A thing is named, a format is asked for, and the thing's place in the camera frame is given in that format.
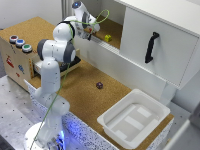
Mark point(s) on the white cabinet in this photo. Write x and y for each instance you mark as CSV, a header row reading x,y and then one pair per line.
x,y
110,63

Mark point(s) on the white plastic box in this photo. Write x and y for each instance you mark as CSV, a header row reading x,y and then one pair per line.
x,y
133,120

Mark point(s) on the blue button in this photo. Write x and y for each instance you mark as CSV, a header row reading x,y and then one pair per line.
x,y
20,42

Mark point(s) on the wooden drawer box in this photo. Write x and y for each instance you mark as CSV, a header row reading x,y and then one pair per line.
x,y
31,28

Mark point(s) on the red button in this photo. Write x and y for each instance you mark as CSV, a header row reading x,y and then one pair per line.
x,y
13,38

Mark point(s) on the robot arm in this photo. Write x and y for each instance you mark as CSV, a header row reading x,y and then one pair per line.
x,y
50,76

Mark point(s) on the green button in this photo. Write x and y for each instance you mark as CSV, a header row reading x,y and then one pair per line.
x,y
26,47

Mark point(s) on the yellow block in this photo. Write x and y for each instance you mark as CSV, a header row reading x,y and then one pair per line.
x,y
107,38

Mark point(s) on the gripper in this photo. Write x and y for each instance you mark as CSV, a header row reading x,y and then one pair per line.
x,y
83,32

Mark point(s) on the purple block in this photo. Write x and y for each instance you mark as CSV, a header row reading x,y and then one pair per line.
x,y
99,85

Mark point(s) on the wooden drawer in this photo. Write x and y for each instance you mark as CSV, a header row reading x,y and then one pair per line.
x,y
37,68

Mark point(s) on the white sliding door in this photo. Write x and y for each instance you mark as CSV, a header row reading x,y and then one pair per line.
x,y
173,53

